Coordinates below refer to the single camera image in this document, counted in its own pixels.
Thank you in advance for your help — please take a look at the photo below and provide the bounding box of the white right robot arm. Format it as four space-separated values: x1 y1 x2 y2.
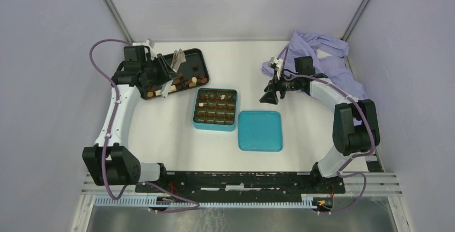
260 56 380 193

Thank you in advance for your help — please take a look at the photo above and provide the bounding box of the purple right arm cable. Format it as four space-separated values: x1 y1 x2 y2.
276 45 377 215

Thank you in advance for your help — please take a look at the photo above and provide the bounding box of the steel tongs white handle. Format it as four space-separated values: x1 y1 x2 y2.
161 48 186 98

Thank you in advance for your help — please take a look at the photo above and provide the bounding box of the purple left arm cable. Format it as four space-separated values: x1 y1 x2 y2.
89 39 201 214

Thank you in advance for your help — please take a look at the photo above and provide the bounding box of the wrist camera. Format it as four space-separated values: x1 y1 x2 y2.
132 39 156 59
268 57 284 80

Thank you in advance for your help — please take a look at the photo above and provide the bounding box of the black chocolate tray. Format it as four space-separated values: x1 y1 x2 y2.
141 48 210 99

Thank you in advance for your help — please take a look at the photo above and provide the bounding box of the lavender crumpled cloth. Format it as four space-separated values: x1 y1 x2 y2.
278 30 368 99

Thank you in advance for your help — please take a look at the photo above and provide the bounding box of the white cable duct rail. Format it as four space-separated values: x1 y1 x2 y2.
93 194 335 209

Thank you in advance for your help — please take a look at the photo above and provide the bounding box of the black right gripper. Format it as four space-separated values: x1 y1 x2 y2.
260 70 302 105

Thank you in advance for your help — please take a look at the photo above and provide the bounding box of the teal chocolate box with dividers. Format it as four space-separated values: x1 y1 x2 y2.
192 88 239 132

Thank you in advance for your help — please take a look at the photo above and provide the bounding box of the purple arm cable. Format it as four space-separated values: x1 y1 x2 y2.
89 39 201 214
276 45 377 215

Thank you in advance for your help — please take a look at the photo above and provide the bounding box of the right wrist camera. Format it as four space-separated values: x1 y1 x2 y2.
268 57 284 80

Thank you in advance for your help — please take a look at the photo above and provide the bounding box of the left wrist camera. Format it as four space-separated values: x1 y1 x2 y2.
132 39 156 59

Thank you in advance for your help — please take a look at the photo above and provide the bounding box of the teal box lid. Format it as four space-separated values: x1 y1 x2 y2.
238 111 283 152

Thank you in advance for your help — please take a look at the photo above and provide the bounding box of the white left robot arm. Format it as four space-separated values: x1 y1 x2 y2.
82 43 178 193

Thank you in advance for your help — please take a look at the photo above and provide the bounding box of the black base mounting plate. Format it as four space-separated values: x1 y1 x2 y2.
153 171 346 194

